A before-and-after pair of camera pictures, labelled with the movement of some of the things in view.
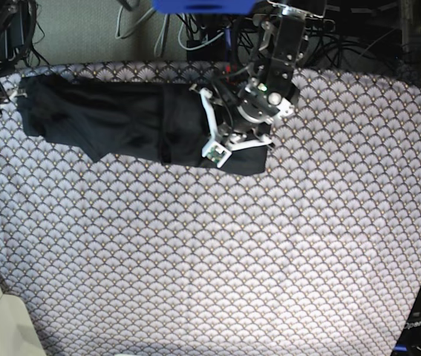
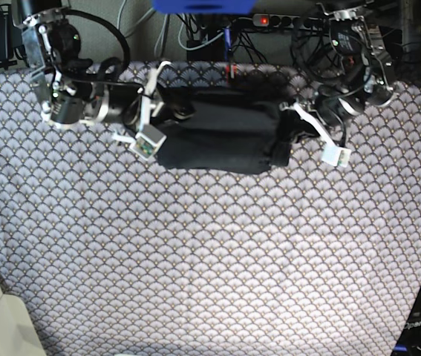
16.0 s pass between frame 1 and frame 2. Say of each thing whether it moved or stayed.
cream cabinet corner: stayed
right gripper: moved
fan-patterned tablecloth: stayed
